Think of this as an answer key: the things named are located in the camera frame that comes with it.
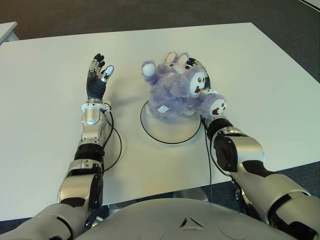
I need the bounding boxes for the white plate black rim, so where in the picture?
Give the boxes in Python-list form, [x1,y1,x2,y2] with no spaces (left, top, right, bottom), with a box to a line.
[139,99,202,145]

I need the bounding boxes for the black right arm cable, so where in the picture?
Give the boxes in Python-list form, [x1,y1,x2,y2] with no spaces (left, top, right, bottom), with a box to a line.
[202,117,214,201]

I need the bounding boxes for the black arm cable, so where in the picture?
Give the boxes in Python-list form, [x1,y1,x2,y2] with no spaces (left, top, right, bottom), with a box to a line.
[202,117,214,201]
[101,109,123,173]

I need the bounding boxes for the black torso cable bundle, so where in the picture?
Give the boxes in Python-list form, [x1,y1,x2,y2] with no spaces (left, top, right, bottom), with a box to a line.
[232,174,255,217]

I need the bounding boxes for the grey robot torso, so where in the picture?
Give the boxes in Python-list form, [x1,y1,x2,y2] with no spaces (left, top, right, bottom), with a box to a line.
[74,197,276,240]

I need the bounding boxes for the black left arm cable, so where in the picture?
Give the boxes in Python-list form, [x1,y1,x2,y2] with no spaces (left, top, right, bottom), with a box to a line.
[101,109,123,173]

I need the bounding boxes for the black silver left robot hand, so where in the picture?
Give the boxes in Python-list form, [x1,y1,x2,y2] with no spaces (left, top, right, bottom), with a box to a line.
[86,52,116,104]

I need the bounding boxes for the purple plush bunny doll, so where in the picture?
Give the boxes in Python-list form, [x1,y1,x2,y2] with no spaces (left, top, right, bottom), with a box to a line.
[141,51,230,123]

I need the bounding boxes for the grey side table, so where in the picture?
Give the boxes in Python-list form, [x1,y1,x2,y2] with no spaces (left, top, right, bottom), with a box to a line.
[0,21,20,46]

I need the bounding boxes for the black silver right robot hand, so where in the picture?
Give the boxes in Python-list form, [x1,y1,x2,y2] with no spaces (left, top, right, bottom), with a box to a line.
[186,57,212,91]

